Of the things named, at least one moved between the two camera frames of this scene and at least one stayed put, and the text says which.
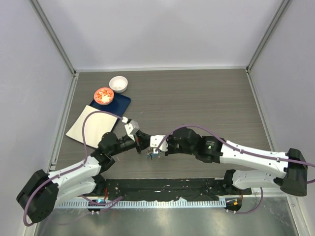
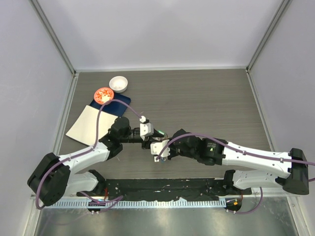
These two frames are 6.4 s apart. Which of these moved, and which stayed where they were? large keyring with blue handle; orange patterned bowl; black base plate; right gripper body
Moved: large keyring with blue handle
Stayed: black base plate; right gripper body; orange patterned bowl
